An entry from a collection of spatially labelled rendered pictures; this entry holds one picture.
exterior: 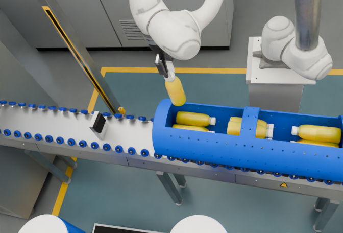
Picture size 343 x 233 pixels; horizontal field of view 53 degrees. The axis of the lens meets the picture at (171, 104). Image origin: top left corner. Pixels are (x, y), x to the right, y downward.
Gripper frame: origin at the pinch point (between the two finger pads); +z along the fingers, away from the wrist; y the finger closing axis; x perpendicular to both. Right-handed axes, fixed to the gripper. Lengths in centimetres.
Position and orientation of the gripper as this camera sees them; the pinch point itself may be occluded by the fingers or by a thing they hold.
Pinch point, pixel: (168, 71)
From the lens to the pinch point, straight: 142.6
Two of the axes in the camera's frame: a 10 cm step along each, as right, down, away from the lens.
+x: 9.5, 1.0, -3.0
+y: -2.4, 8.4, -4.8
